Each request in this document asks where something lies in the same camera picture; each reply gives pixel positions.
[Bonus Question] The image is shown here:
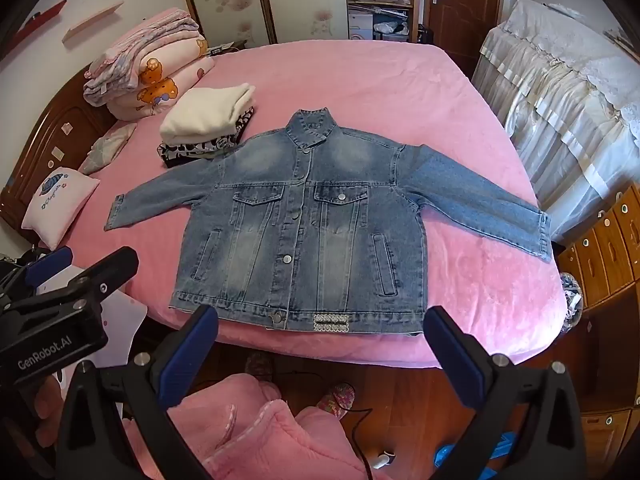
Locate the white lace furniture cover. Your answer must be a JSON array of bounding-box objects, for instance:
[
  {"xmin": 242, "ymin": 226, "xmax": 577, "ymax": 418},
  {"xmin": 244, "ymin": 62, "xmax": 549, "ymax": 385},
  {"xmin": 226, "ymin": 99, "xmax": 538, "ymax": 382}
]
[{"xmin": 471, "ymin": 0, "xmax": 640, "ymax": 243}]

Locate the white folded sweater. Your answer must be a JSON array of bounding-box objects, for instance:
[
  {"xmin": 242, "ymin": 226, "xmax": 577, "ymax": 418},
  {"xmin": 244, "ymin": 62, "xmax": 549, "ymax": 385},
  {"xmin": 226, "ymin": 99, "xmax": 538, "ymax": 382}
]
[{"xmin": 160, "ymin": 82, "xmax": 257, "ymax": 145}]

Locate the pink fleece bed blanket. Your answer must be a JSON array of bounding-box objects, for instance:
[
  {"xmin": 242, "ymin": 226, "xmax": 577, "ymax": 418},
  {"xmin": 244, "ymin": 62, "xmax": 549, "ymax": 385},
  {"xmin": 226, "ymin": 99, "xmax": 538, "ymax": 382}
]
[{"xmin": 65, "ymin": 39, "xmax": 566, "ymax": 367}]

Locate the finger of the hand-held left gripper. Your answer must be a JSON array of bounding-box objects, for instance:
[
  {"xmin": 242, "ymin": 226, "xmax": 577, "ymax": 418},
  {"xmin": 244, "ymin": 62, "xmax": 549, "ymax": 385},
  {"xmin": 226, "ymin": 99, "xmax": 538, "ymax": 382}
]
[
  {"xmin": 25, "ymin": 246, "xmax": 140, "ymax": 311},
  {"xmin": 0, "ymin": 246, "xmax": 75, "ymax": 296}
]

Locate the person's left hand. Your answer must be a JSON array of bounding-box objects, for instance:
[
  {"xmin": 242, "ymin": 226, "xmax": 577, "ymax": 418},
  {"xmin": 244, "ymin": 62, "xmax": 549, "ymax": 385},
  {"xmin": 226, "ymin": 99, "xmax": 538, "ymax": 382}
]
[{"xmin": 30, "ymin": 372, "xmax": 71, "ymax": 436}]

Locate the pink wall shelf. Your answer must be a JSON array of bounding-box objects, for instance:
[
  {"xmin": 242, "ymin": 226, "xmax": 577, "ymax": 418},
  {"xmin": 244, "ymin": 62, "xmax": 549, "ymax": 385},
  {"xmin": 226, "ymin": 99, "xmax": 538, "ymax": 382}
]
[{"xmin": 62, "ymin": 2, "xmax": 125, "ymax": 43}]

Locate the wooden headboard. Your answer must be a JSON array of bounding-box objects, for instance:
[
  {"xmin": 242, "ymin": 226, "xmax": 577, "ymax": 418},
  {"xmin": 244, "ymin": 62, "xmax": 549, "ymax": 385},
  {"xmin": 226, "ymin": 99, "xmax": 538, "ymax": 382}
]
[{"xmin": 0, "ymin": 67, "xmax": 121, "ymax": 251}]

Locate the grey small cloth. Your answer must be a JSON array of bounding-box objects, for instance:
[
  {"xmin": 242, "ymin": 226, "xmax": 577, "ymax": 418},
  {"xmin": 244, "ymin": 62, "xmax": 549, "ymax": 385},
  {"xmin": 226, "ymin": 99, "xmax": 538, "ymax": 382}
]
[{"xmin": 79, "ymin": 122, "xmax": 138, "ymax": 176}]

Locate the blue denim jacket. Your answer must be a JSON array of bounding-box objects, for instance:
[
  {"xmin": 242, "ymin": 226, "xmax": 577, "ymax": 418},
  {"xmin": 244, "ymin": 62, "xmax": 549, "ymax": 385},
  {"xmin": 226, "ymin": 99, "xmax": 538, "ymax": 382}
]
[{"xmin": 104, "ymin": 106, "xmax": 553, "ymax": 335}]

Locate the black white patterned garment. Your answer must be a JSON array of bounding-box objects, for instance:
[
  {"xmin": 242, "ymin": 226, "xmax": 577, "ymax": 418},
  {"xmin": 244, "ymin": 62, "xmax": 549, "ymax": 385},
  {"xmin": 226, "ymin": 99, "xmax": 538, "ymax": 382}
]
[{"xmin": 157, "ymin": 106, "xmax": 256, "ymax": 170}]

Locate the wooden door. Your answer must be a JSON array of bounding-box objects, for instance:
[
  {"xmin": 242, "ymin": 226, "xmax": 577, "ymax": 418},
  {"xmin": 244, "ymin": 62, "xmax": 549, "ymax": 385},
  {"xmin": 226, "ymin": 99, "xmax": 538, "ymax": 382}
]
[{"xmin": 425, "ymin": 0, "xmax": 506, "ymax": 68}]

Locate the red wall shelf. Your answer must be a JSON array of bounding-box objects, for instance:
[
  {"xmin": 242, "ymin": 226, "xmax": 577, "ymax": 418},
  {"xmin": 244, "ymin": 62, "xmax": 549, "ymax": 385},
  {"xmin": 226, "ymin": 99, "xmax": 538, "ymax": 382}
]
[{"xmin": 10, "ymin": 0, "xmax": 68, "ymax": 48}]

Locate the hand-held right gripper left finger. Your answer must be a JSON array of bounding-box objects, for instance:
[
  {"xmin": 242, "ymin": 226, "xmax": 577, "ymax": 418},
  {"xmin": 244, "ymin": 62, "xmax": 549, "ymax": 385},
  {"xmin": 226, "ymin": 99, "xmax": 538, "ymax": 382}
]
[{"xmin": 55, "ymin": 304, "xmax": 219, "ymax": 480}]

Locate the black cable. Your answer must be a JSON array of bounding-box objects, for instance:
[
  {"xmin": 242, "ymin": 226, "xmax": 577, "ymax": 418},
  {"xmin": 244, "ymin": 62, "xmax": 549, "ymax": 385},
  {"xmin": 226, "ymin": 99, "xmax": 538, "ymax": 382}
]
[{"xmin": 272, "ymin": 370, "xmax": 381, "ymax": 480}]

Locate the pink white printed pillow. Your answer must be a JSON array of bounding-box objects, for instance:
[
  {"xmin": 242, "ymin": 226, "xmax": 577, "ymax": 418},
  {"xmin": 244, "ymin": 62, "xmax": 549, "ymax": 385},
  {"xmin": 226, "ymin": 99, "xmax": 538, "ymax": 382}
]
[{"xmin": 21, "ymin": 166, "xmax": 101, "ymax": 251}]

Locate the patterned slipper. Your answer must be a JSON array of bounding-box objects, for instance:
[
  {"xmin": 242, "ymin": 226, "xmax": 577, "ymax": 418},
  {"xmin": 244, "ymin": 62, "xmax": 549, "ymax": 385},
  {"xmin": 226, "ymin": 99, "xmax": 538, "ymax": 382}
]
[{"xmin": 315, "ymin": 382, "xmax": 357, "ymax": 417}]

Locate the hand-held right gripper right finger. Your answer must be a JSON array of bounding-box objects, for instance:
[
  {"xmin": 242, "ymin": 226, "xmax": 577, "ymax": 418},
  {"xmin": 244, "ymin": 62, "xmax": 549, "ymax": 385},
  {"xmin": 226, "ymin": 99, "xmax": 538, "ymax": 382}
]
[{"xmin": 422, "ymin": 305, "xmax": 587, "ymax": 480}]

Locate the blue plastic bag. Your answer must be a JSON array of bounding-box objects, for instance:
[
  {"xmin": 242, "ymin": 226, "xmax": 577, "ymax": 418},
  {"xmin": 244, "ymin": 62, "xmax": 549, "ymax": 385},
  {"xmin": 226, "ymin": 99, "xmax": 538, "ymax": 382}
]
[{"xmin": 435, "ymin": 430, "xmax": 516, "ymax": 480}]

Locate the floral sliding door wardrobe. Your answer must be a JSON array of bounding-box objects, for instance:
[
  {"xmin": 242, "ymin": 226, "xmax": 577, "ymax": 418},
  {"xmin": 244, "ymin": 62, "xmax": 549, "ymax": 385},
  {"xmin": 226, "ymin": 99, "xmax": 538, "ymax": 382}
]
[{"xmin": 175, "ymin": 0, "xmax": 416, "ymax": 48}]

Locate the lavender striped folded blanket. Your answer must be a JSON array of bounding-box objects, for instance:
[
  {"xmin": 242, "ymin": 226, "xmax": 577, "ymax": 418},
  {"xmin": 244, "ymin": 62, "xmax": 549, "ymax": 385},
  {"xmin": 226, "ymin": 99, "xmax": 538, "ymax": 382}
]
[{"xmin": 82, "ymin": 7, "xmax": 201, "ymax": 107}]

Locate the small black device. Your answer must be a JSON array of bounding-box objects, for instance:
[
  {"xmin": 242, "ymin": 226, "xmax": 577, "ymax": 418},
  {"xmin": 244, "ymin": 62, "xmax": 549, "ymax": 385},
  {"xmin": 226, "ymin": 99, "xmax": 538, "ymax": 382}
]
[{"xmin": 206, "ymin": 40, "xmax": 248, "ymax": 58}]

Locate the white polka dot sheet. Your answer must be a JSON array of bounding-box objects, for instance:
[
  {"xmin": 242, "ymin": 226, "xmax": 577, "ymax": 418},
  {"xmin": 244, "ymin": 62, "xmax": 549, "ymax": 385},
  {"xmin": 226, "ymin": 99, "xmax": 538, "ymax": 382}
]
[{"xmin": 45, "ymin": 287, "xmax": 146, "ymax": 391}]

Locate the bear print folded quilt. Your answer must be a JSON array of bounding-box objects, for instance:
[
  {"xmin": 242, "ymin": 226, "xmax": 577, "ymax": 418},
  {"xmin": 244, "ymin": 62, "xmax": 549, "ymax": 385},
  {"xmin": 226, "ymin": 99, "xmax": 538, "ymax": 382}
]
[{"xmin": 107, "ymin": 35, "xmax": 216, "ymax": 122}]

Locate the wooden drawer cabinet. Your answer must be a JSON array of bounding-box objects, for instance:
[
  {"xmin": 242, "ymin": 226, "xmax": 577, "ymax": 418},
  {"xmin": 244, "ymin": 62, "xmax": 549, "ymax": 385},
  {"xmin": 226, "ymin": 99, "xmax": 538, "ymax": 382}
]
[{"xmin": 555, "ymin": 185, "xmax": 640, "ymax": 461}]

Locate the person's pink fleece robe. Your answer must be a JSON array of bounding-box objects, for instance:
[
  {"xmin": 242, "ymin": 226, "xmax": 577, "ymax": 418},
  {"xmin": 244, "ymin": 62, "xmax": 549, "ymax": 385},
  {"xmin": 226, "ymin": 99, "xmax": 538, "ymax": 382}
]
[{"xmin": 122, "ymin": 372, "xmax": 396, "ymax": 480}]

